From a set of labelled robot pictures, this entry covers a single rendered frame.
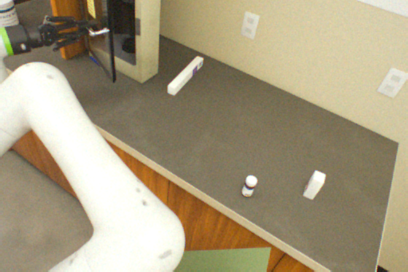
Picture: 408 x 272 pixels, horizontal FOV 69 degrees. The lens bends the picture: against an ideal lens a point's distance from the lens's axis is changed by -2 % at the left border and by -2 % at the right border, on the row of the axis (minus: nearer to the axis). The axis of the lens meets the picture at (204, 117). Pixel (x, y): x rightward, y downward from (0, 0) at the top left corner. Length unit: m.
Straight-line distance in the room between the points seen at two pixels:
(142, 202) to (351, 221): 0.75
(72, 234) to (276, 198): 1.32
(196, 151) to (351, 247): 0.56
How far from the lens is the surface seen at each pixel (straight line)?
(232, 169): 1.06
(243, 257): 0.67
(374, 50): 1.34
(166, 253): 0.51
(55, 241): 2.01
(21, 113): 0.71
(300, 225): 1.01
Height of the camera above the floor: 1.75
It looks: 42 degrees down
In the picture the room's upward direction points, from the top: 10 degrees clockwise
